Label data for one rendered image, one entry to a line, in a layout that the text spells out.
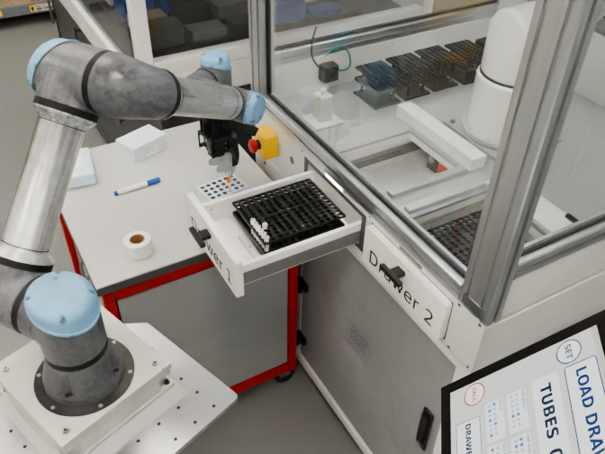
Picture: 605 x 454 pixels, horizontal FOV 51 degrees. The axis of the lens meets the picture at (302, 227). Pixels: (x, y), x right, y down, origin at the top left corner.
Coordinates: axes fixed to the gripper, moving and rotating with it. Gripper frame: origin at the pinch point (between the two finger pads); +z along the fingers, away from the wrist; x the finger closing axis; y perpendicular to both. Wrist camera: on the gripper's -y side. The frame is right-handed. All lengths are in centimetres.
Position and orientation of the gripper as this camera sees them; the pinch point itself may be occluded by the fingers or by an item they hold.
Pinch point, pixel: (230, 170)
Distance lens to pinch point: 181.7
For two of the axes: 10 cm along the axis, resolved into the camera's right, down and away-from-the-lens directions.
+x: 6.1, 5.1, -6.1
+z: -0.2, 7.7, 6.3
